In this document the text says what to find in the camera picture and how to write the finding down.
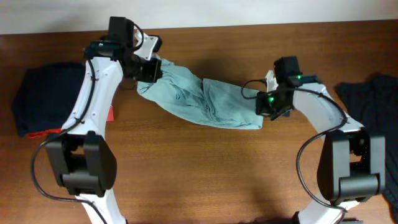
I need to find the light blue t-shirt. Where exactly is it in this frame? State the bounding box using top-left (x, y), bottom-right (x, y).
top-left (137, 58), bottom-right (263, 130)

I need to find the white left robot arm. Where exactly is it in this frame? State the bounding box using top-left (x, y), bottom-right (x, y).
top-left (45, 35), bottom-right (162, 223)

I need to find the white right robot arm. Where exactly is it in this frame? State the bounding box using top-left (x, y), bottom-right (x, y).
top-left (256, 73), bottom-right (386, 223)

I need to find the black garment at right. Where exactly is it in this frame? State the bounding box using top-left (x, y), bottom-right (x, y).
top-left (335, 73), bottom-right (397, 223)

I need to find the folded navy blue shirt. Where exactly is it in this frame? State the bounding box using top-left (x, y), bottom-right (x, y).
top-left (11, 62), bottom-right (85, 138)

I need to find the folded red shirt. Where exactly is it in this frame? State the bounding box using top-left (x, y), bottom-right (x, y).
top-left (25, 105), bottom-right (114, 138)

